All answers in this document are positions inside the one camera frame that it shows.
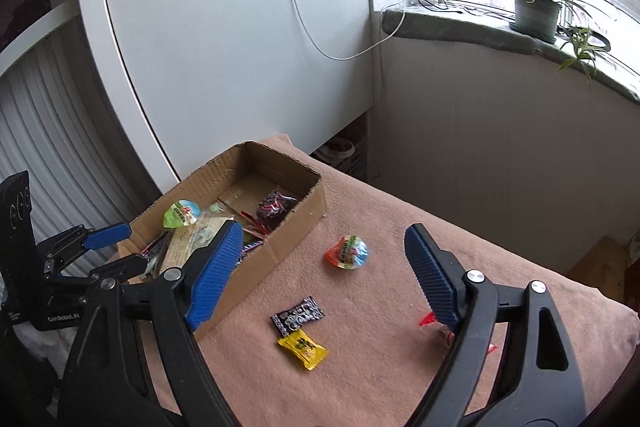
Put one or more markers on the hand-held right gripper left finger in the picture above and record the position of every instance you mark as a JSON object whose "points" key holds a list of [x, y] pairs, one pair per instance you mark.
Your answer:
{"points": [[215, 277]]}

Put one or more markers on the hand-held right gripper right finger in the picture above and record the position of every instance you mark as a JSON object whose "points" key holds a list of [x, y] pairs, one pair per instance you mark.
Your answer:
{"points": [[432, 277]]}

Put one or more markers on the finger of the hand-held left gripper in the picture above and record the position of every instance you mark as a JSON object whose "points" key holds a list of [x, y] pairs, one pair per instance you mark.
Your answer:
{"points": [[107, 235], [127, 268]]}

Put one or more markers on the blue and red chocolate bar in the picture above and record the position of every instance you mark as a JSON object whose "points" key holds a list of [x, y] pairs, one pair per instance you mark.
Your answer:
{"points": [[250, 249]]}

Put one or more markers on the green striped candy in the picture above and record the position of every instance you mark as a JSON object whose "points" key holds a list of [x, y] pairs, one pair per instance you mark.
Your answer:
{"points": [[216, 208]]}

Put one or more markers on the green jelly cup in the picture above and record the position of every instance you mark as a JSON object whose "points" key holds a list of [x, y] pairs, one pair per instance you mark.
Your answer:
{"points": [[181, 213]]}

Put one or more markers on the dark red candy packet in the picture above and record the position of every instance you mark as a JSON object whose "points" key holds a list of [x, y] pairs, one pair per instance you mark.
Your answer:
{"points": [[275, 207]]}

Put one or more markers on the cardboard box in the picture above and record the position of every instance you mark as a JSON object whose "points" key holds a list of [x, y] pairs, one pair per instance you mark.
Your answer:
{"points": [[295, 217]]}

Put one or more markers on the clear packet of bread slices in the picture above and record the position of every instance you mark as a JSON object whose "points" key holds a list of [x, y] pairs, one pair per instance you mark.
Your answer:
{"points": [[192, 239]]}

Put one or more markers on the red candy wrapper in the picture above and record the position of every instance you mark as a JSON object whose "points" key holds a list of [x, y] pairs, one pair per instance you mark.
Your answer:
{"points": [[252, 221]]}

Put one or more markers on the red jelly cup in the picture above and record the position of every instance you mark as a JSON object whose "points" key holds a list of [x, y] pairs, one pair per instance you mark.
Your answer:
{"points": [[347, 252]]}

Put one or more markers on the black wrapped candy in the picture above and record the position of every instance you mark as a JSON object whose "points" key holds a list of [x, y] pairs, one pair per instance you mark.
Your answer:
{"points": [[297, 314]]}

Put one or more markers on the yellow wrapped candy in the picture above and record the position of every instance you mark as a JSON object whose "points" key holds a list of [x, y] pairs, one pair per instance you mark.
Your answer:
{"points": [[302, 347]]}

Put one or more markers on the white ribbed radiator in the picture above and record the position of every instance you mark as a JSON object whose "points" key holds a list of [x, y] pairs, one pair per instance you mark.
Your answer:
{"points": [[60, 132]]}

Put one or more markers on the white basket with shoes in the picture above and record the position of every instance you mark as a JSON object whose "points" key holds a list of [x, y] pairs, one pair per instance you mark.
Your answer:
{"points": [[350, 162]]}

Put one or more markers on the white cabinet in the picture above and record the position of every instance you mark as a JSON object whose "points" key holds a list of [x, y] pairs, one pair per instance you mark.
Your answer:
{"points": [[225, 57]]}

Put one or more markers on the grey window sill mat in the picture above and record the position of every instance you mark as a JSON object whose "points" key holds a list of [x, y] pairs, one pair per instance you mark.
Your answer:
{"points": [[450, 24]]}

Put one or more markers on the small trailing plant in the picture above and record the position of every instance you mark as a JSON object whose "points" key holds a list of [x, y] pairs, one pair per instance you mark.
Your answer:
{"points": [[582, 47]]}

